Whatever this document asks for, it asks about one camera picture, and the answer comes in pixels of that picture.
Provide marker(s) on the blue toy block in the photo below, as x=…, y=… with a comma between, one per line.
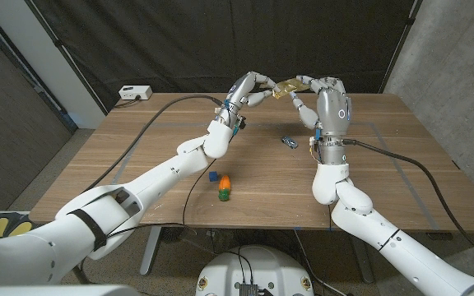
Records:
x=213, y=176

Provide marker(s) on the white table leg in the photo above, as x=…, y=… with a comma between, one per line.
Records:
x=364, y=271
x=150, y=251

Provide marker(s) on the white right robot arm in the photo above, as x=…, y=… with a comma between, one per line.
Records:
x=364, y=222

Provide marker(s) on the white robot torso base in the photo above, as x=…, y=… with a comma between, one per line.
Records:
x=261, y=267

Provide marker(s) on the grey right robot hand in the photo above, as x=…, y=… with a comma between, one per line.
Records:
x=331, y=111

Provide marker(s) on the white power strip box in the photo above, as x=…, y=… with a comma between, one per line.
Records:
x=135, y=92

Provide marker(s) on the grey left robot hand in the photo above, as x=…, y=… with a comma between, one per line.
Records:
x=241, y=88

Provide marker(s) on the black backdrop curtain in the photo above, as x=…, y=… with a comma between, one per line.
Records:
x=159, y=41

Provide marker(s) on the orange and green toy carrot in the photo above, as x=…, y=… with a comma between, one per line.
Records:
x=224, y=187

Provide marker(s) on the black backdrop stand pole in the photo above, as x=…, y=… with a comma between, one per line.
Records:
x=401, y=45
x=68, y=61

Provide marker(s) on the gold foil envelope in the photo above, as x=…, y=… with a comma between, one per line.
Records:
x=288, y=87

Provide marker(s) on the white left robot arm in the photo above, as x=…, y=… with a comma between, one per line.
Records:
x=159, y=177

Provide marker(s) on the small blue toy car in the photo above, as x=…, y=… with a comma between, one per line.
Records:
x=289, y=142

